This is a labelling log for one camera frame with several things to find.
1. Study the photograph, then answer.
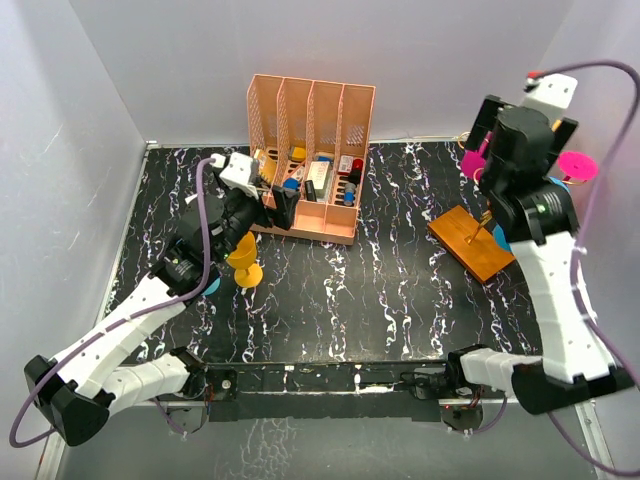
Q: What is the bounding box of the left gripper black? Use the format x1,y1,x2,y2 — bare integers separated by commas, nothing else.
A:
212,177,299,264

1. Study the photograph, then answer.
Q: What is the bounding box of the blue grey stamp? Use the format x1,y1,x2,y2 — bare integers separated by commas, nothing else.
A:
343,182,358,207
282,178,300,191

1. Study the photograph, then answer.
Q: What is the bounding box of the gold wire glass rack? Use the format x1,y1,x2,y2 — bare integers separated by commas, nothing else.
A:
465,128,580,249

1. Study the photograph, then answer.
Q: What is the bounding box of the blue wine glass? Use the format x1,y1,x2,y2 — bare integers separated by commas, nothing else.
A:
492,177,569,253
202,278,221,296

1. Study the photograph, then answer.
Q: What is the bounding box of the blue grey stamp right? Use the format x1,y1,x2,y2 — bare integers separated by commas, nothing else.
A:
343,182,358,207

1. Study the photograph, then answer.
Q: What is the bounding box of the blue grey stamp left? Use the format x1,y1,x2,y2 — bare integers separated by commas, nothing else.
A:
282,178,300,191

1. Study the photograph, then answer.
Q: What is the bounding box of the yellow grey eraser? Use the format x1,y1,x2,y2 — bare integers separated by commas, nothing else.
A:
289,146,306,163

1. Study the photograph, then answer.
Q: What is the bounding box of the peach plastic file organizer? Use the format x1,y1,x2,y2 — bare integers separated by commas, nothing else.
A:
247,74,376,245

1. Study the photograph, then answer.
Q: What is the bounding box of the red white small box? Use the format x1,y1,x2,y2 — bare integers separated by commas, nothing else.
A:
337,155,354,176

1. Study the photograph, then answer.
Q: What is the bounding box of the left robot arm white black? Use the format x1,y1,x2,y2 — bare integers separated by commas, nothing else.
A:
24,187,300,446

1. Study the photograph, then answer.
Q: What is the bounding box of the black marker block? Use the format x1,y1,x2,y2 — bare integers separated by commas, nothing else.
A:
304,180,317,202

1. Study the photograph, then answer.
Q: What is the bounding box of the wooden rack base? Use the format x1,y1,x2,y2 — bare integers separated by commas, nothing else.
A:
428,206,515,284

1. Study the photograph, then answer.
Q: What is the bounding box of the black front base bar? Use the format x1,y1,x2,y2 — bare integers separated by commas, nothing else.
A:
201,360,453,422

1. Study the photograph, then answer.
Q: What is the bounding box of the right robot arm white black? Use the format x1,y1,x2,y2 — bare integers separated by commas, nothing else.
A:
445,95,638,415

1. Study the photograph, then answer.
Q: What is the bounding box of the magenta wine glass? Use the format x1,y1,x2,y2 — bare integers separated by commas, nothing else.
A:
460,139,490,181
557,151,599,185

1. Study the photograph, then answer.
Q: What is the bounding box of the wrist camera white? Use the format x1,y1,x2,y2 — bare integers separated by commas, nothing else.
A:
520,71,578,124
210,152,260,199

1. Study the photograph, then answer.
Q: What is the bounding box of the yellow spiral notebook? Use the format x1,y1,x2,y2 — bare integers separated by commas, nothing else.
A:
253,149,278,187

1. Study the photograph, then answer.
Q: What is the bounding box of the white paper box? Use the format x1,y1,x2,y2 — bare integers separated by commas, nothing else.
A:
306,160,332,198

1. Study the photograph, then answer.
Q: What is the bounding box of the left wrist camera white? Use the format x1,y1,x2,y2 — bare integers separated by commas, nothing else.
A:
210,152,260,199

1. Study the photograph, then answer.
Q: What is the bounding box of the red black stamp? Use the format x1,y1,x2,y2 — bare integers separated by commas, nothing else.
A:
348,158,364,185

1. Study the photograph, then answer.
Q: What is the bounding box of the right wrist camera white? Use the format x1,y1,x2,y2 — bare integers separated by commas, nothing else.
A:
520,71,578,124

